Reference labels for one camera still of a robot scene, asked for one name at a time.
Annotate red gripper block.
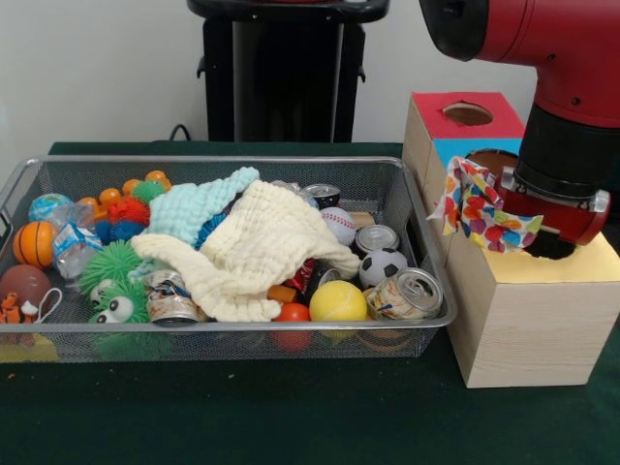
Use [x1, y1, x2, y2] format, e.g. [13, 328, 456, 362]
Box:
[493, 166, 612, 247]

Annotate colourful polka-dot cloth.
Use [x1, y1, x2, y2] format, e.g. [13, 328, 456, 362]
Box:
[426, 155, 544, 254]

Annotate cream knitted cloth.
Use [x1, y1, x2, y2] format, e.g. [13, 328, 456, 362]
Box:
[129, 179, 362, 324]

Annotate crushed clear plastic bottle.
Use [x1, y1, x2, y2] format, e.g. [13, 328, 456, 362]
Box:
[47, 202, 104, 280]

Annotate wooden box with three holes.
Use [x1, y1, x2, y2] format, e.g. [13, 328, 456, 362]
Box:
[402, 90, 620, 388]

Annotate shallow mesh bin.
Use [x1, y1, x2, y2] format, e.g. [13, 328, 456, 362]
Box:
[0, 154, 458, 362]

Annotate printed drink can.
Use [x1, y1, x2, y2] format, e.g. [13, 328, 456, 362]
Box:
[366, 266, 445, 321]

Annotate black and white soccer ball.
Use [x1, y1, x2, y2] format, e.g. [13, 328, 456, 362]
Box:
[357, 247, 409, 290]

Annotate silver drink can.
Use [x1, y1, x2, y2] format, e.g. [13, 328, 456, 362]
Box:
[356, 225, 401, 254]

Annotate white baseball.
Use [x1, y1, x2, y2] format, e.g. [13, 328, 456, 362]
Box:
[320, 206, 358, 247]

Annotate yellow tennis ball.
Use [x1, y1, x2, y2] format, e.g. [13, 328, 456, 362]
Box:
[308, 279, 368, 323]

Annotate small red ball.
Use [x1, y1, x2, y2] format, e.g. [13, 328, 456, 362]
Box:
[273, 302, 312, 324]

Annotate dark green tablecloth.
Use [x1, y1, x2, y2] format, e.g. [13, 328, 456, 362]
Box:
[0, 139, 620, 465]

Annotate light blue knitted cloth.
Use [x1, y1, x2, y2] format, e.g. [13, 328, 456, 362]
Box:
[128, 167, 262, 282]

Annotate blue green globe ball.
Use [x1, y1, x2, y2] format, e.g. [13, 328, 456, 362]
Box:
[27, 192, 74, 223]

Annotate orange mini basketball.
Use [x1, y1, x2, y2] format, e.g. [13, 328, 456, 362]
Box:
[13, 221, 58, 269]

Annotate brown mini football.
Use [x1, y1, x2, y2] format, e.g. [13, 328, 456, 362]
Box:
[0, 263, 52, 316]

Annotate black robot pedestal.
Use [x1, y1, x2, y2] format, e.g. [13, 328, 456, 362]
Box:
[186, 0, 391, 142]

